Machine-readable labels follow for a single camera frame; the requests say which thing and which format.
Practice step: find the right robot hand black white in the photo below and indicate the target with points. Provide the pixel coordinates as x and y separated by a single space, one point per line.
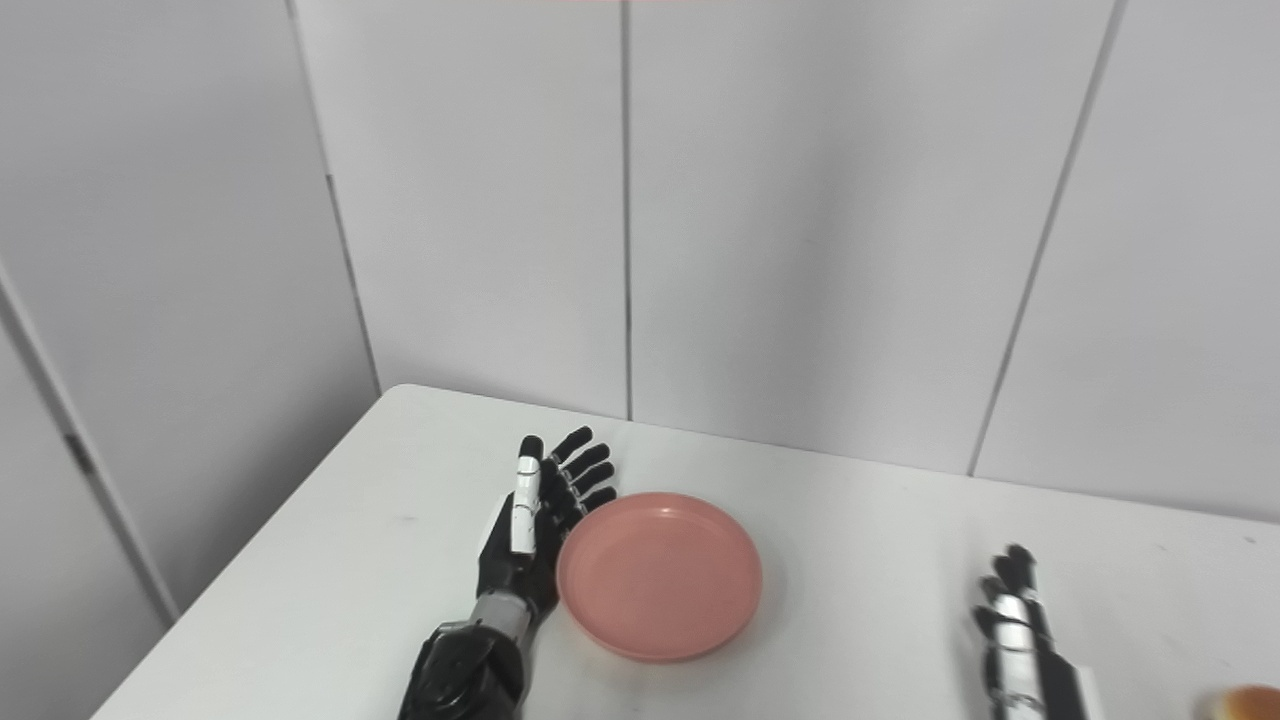
1025 650

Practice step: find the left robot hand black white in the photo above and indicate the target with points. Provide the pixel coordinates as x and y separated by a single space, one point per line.
520 550

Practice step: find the pink plate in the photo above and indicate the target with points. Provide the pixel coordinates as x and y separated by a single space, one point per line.
658 575

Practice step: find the toy hamburger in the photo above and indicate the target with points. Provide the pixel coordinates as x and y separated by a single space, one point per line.
1243 704

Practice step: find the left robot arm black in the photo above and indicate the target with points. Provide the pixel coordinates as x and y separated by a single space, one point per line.
470 665

